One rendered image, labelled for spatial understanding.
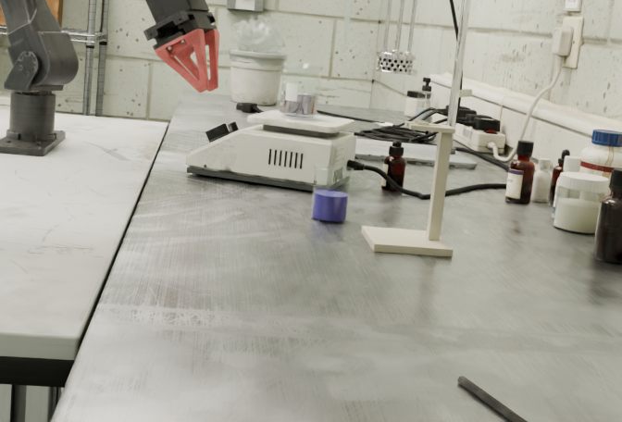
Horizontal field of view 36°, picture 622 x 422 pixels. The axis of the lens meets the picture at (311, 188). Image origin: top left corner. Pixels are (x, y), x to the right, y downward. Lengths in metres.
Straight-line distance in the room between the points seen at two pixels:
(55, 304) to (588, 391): 0.37
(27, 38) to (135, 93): 2.30
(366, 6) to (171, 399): 3.21
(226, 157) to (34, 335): 0.64
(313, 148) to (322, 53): 2.48
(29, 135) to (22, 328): 0.77
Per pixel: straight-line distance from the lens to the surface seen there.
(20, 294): 0.74
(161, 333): 0.67
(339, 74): 3.71
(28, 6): 1.42
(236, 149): 1.26
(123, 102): 3.70
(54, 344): 0.66
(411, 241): 0.99
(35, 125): 1.42
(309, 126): 1.23
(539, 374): 0.68
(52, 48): 1.40
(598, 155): 1.27
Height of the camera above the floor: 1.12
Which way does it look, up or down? 10 degrees down
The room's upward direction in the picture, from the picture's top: 6 degrees clockwise
